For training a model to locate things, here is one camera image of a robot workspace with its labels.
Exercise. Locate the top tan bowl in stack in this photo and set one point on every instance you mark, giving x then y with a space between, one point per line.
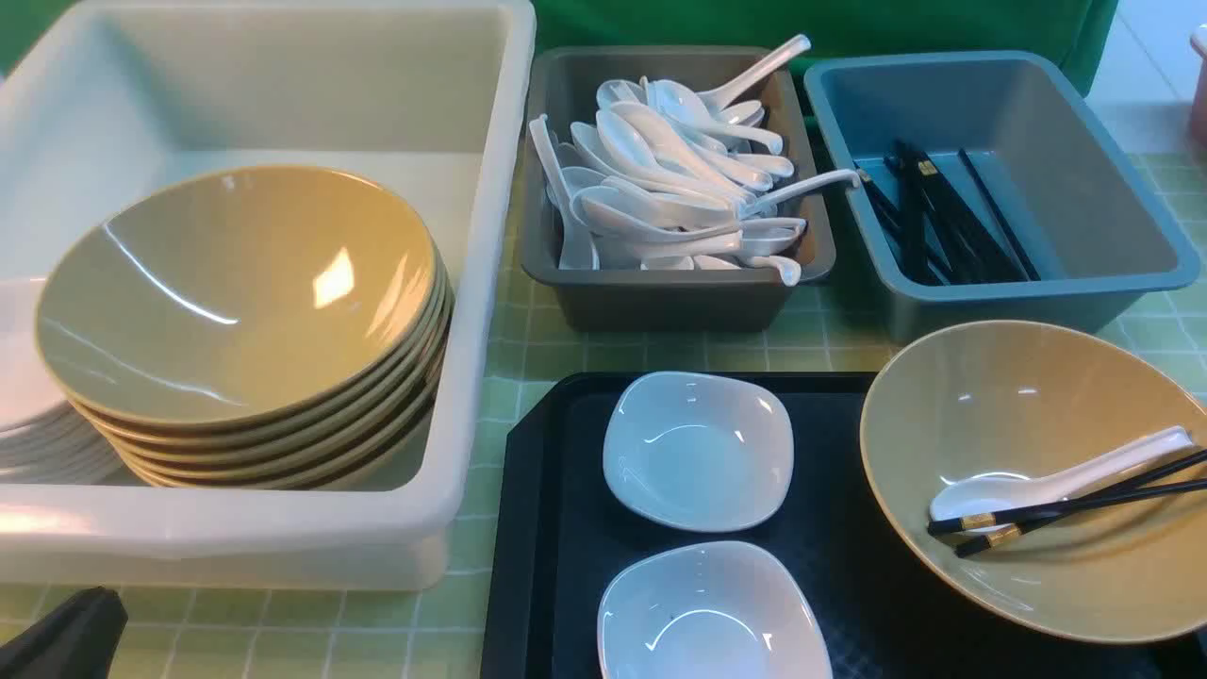
235 295

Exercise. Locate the black plastic serving tray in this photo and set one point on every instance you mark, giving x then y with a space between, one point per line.
562 536

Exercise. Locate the pile of white soup spoons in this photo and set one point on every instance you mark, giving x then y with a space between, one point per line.
662 180

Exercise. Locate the white ceramic soup spoon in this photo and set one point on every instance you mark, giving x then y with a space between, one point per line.
991 492

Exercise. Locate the bundle of black chopsticks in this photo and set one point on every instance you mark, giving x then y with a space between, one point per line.
939 240

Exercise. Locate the stack of white dishes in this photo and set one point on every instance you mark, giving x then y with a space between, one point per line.
44 439

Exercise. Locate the green cloth backdrop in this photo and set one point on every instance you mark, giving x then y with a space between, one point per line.
849 24

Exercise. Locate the tan noodle bowl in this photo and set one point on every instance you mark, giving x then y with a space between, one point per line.
1020 401

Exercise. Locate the blue plastic chopstick bin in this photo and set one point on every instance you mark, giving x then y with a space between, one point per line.
1026 154

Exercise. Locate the large white plastic tub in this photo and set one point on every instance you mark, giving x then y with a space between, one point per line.
63 176

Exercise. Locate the white square dish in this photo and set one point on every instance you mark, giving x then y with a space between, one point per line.
724 609
699 452

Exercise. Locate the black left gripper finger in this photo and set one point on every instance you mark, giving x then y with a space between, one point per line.
76 640

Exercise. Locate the grey plastic spoon bin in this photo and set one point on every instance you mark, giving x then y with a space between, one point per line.
562 87

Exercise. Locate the stack of tan bowls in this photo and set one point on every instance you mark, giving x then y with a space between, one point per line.
325 445

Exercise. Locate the green checked tablecloth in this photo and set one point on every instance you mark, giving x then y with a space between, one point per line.
305 627

